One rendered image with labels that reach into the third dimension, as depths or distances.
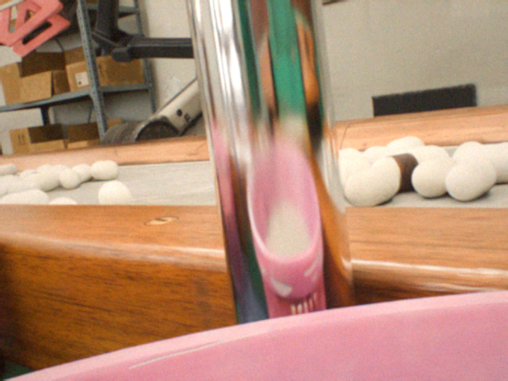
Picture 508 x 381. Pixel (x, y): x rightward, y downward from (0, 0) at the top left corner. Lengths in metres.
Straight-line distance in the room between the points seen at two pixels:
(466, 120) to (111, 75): 2.69
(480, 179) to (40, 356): 0.20
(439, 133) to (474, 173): 0.22
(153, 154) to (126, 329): 0.53
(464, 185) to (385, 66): 2.26
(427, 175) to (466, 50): 2.15
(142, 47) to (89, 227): 1.54
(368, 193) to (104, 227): 0.13
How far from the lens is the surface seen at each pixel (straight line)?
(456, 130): 0.48
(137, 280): 0.16
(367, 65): 2.54
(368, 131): 0.51
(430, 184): 0.27
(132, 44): 1.74
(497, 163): 0.30
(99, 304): 0.18
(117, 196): 0.35
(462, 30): 2.42
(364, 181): 0.26
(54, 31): 0.79
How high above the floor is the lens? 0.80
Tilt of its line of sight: 9 degrees down
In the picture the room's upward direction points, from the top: 8 degrees counter-clockwise
